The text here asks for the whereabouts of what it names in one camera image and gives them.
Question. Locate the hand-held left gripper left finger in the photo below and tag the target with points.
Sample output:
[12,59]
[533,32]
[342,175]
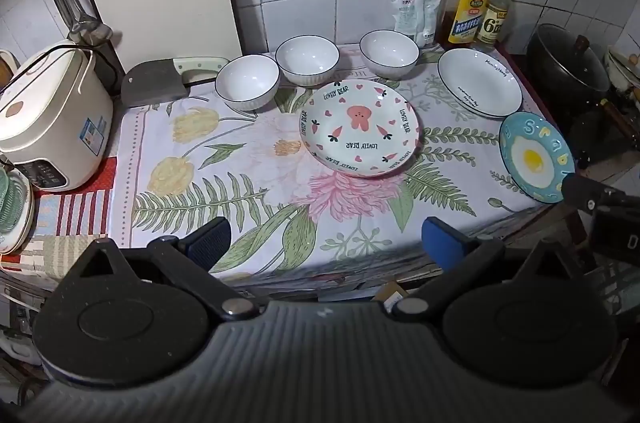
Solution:
[210,240]

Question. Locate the red striped cloth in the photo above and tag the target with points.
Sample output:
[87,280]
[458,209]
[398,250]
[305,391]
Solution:
[80,213]

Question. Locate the floral tablecloth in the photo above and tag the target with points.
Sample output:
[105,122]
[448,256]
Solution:
[250,163]

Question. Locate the cream rice cooker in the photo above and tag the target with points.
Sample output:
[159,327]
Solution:
[55,118]

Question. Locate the blue fried egg plate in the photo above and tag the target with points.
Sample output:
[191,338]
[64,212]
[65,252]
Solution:
[532,158]

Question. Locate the green strainer basket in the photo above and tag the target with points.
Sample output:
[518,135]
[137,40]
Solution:
[12,198]

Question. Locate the white seasoning packet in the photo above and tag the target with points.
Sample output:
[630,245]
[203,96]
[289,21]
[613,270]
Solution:
[407,15]
[431,15]

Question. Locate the white enamel pot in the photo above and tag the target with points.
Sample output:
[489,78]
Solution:
[622,73]

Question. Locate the white ribbed bowl dark rim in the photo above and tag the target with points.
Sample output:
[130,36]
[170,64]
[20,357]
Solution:
[247,78]
[390,50]
[307,58]

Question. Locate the pink bear print plate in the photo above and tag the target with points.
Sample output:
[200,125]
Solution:
[357,128]

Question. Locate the white plate black rim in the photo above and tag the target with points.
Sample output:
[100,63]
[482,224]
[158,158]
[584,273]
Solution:
[477,80]

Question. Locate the black wok with lid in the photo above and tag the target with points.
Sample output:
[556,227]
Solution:
[562,63]

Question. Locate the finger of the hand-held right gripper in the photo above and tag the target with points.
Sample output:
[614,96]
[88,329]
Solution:
[580,190]

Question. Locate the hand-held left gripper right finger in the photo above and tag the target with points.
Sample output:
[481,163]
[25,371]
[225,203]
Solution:
[442,243]

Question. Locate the clear vinegar bottle yellow cap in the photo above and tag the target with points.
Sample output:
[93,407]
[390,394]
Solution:
[495,18]

